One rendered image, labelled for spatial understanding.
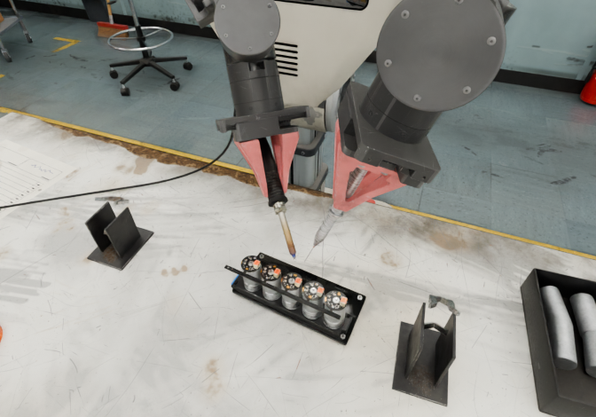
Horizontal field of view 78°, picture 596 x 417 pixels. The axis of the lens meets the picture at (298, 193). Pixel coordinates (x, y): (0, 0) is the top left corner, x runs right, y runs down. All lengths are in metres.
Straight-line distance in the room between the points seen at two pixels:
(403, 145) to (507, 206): 1.66
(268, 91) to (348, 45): 0.29
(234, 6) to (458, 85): 0.22
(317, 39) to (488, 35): 0.52
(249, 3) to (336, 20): 0.34
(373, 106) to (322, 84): 0.44
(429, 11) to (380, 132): 0.12
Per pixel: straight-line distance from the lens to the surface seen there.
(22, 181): 0.82
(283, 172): 0.44
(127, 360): 0.51
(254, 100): 0.42
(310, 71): 0.72
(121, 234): 0.58
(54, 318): 0.58
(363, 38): 0.67
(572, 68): 3.09
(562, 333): 0.54
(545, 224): 1.93
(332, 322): 0.45
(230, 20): 0.35
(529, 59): 3.03
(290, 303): 0.46
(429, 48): 0.20
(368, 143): 0.27
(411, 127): 0.29
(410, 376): 0.47
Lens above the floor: 1.18
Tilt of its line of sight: 42 degrees down
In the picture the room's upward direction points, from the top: straight up
